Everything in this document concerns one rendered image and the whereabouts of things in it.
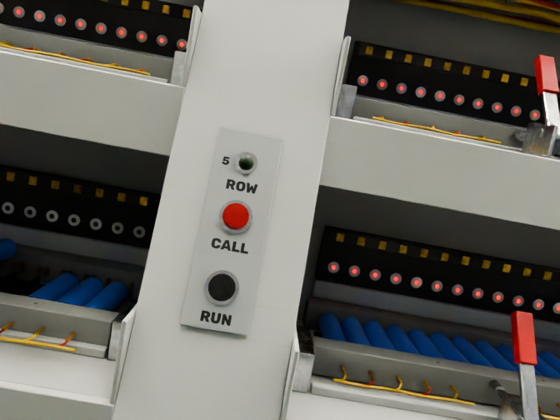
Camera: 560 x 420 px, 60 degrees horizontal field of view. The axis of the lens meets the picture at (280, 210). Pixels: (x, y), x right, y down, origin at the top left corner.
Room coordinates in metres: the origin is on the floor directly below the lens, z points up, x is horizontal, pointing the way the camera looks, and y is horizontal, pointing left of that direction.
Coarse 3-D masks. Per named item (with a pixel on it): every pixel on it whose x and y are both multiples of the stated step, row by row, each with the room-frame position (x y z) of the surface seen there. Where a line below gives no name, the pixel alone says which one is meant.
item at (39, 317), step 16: (0, 304) 0.34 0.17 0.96; (16, 304) 0.34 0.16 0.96; (32, 304) 0.34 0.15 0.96; (48, 304) 0.35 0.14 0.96; (64, 304) 0.35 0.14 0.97; (0, 320) 0.34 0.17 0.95; (16, 320) 0.34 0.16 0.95; (32, 320) 0.34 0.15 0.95; (48, 320) 0.34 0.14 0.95; (64, 320) 0.34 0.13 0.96; (80, 320) 0.34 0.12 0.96; (96, 320) 0.34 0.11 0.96; (112, 320) 0.34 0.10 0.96; (32, 336) 0.33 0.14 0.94; (48, 336) 0.34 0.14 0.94; (64, 336) 0.34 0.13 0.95; (80, 336) 0.34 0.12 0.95; (96, 336) 0.34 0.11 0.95
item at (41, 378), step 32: (0, 224) 0.46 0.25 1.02; (96, 256) 0.46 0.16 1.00; (128, 256) 0.46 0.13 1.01; (128, 320) 0.28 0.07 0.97; (0, 352) 0.32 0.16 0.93; (32, 352) 0.33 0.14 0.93; (64, 352) 0.34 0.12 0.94; (0, 384) 0.29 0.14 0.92; (32, 384) 0.30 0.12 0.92; (64, 384) 0.30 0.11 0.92; (96, 384) 0.31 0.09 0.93; (0, 416) 0.30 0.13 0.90; (32, 416) 0.30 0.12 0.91; (64, 416) 0.30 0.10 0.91; (96, 416) 0.30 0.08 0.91
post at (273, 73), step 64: (256, 0) 0.29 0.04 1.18; (320, 0) 0.30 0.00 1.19; (192, 64) 0.29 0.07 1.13; (256, 64) 0.29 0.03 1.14; (320, 64) 0.30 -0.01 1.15; (192, 128) 0.29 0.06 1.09; (256, 128) 0.30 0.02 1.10; (320, 128) 0.30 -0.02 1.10; (192, 192) 0.29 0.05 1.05; (192, 256) 0.29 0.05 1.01; (256, 320) 0.30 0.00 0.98; (128, 384) 0.29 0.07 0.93; (192, 384) 0.30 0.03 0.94; (256, 384) 0.30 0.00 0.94
